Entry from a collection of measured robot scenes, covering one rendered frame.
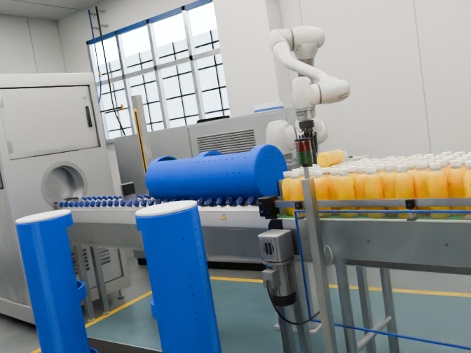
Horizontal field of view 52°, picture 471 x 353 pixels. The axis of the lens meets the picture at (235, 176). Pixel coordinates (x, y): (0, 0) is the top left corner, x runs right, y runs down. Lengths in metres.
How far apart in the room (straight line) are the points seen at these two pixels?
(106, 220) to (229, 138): 1.49
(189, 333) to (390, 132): 3.42
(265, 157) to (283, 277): 0.64
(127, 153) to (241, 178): 2.98
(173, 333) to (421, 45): 3.68
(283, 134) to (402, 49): 2.28
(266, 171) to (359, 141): 2.82
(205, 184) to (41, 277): 0.97
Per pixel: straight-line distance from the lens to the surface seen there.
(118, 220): 3.31
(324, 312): 2.03
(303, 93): 2.37
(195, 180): 2.64
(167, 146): 4.84
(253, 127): 4.21
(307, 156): 1.87
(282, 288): 2.16
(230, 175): 2.45
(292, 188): 2.16
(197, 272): 2.14
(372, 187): 1.97
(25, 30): 7.83
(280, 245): 2.08
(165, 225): 2.06
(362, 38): 5.14
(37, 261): 2.69
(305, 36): 2.84
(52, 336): 2.79
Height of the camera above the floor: 1.33
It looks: 6 degrees down
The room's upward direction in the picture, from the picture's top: 9 degrees counter-clockwise
